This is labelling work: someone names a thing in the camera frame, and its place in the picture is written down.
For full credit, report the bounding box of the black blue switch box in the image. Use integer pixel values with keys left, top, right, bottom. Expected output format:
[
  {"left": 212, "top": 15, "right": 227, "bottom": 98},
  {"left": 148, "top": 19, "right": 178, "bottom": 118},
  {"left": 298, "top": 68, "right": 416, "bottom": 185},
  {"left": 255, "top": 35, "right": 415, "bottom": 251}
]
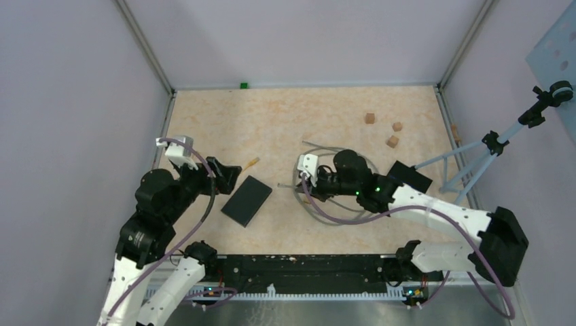
[{"left": 387, "top": 160, "right": 433, "bottom": 193}]

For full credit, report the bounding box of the wooden cube near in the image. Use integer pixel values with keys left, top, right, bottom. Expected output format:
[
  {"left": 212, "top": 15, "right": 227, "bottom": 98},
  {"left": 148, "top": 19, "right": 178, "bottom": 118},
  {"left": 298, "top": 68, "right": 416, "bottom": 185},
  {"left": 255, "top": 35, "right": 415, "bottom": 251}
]
[{"left": 386, "top": 135, "right": 399, "bottom": 149}]

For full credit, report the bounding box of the light blue perforated panel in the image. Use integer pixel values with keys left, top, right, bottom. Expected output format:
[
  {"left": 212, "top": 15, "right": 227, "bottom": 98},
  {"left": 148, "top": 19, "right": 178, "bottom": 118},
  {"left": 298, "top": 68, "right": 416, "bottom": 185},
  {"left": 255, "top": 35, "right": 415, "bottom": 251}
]
[{"left": 525, "top": 2, "right": 576, "bottom": 145}]

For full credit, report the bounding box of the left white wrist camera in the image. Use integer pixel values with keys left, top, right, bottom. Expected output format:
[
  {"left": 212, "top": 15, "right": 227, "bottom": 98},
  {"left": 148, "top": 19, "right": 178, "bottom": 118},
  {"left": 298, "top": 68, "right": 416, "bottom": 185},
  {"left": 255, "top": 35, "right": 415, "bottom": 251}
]
[{"left": 156, "top": 138, "right": 198, "bottom": 170}]

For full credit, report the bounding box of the black network switch box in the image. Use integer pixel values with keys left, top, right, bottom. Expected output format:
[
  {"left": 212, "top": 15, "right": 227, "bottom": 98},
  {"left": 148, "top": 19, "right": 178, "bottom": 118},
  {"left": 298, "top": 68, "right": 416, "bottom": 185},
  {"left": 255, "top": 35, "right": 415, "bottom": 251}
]
[{"left": 221, "top": 176, "right": 272, "bottom": 228}]

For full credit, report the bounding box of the wooden cube far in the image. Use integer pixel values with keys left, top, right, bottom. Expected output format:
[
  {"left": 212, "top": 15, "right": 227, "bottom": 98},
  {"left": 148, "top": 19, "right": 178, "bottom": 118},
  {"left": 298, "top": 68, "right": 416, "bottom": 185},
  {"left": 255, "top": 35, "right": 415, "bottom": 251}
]
[{"left": 364, "top": 113, "right": 376, "bottom": 124}]

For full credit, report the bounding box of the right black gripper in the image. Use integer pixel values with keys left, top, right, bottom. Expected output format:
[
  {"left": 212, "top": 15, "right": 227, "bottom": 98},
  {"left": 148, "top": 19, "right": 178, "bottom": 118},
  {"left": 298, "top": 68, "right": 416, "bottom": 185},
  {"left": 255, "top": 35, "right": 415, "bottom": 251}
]
[{"left": 295, "top": 168, "right": 359, "bottom": 202}]

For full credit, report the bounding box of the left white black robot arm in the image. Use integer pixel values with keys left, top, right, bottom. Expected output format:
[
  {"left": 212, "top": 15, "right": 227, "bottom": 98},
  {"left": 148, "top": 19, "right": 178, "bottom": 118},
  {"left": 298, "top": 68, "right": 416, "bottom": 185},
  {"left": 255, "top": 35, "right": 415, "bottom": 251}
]
[{"left": 98, "top": 157, "right": 242, "bottom": 325}]

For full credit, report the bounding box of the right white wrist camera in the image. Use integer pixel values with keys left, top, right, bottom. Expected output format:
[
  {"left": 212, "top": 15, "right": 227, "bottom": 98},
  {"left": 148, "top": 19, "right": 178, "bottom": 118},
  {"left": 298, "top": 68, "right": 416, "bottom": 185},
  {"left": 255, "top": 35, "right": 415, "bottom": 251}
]
[{"left": 297, "top": 153, "right": 319, "bottom": 187}]

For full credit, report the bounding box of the grey ethernet cable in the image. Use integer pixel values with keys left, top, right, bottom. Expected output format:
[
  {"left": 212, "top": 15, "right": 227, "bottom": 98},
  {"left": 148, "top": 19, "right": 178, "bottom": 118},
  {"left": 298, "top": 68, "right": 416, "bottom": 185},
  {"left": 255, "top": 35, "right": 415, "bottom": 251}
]
[{"left": 277, "top": 141, "right": 383, "bottom": 227}]

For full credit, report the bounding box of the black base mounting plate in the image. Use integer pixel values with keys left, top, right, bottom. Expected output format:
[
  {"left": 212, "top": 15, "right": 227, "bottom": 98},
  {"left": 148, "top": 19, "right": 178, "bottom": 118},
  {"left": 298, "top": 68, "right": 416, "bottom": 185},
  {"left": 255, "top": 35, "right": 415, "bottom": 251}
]
[{"left": 211, "top": 254, "right": 444, "bottom": 295}]

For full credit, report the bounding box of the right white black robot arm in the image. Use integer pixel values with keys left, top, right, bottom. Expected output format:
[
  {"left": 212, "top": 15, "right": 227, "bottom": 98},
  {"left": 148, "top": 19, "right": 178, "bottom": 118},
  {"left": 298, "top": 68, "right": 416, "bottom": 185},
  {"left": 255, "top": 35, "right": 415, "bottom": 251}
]
[{"left": 296, "top": 149, "right": 529, "bottom": 287}]

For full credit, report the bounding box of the wooden cube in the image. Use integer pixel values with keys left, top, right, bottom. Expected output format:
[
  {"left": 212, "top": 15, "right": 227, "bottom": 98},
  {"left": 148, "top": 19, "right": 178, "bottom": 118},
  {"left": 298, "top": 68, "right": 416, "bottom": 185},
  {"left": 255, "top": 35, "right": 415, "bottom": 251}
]
[
  {"left": 386, "top": 135, "right": 399, "bottom": 149},
  {"left": 392, "top": 122, "right": 403, "bottom": 132},
  {"left": 364, "top": 113, "right": 376, "bottom": 124}
]

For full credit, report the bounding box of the light blue tripod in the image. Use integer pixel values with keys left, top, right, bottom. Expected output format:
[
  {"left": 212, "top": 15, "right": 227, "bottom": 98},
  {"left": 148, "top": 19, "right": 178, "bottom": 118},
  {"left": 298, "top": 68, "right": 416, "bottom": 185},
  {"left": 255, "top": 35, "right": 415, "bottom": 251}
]
[{"left": 412, "top": 80, "right": 574, "bottom": 204}]

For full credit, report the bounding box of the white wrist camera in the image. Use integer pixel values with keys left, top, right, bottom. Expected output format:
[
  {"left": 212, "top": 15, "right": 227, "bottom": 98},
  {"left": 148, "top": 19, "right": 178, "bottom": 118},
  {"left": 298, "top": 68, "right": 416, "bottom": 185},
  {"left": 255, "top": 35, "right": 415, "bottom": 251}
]
[
  {"left": 297, "top": 153, "right": 319, "bottom": 187},
  {"left": 156, "top": 138, "right": 198, "bottom": 170}
]

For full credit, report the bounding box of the wooden cube middle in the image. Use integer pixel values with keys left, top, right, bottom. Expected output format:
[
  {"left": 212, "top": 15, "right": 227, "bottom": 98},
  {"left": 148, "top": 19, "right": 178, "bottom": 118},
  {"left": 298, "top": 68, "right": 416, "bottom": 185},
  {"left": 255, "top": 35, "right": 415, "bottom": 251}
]
[{"left": 392, "top": 122, "right": 403, "bottom": 132}]

